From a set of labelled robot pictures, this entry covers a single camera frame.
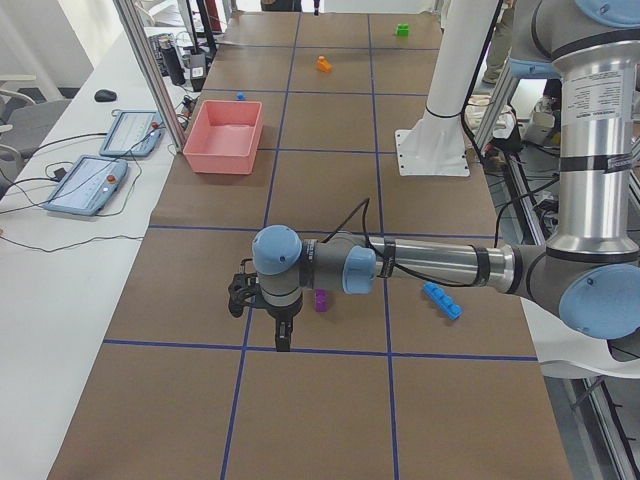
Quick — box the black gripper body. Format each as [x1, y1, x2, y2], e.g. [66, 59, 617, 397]
[266, 302, 300, 330]

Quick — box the purple block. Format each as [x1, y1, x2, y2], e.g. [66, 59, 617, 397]
[314, 289, 329, 313]

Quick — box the long blue block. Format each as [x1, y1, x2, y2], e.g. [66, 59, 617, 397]
[422, 282, 463, 321]

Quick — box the orange block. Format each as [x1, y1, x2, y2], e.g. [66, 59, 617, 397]
[316, 55, 333, 73]

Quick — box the green block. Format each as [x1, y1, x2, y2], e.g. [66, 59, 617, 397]
[395, 23, 410, 37]

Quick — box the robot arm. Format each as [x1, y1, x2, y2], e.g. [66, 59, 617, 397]
[228, 1, 639, 351]

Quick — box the pink plastic box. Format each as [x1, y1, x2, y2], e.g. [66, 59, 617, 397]
[183, 100, 263, 175]

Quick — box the near teach pendant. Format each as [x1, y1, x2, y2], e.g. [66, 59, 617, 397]
[42, 155, 129, 216]

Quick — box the teach pendant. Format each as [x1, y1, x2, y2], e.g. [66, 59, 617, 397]
[99, 110, 163, 158]
[42, 155, 129, 216]

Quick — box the far teach pendant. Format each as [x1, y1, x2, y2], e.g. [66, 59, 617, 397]
[99, 110, 163, 158]

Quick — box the black water bottle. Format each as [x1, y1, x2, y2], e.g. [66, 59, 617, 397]
[159, 36, 186, 86]

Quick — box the black computer mouse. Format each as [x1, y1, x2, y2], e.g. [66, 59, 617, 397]
[94, 89, 118, 103]

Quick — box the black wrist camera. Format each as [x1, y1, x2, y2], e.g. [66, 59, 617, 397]
[228, 258, 260, 318]

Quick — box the white camera post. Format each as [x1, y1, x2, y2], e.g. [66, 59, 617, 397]
[395, 0, 501, 177]

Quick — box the aluminium frame post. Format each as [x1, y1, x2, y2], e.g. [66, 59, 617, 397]
[113, 0, 186, 153]

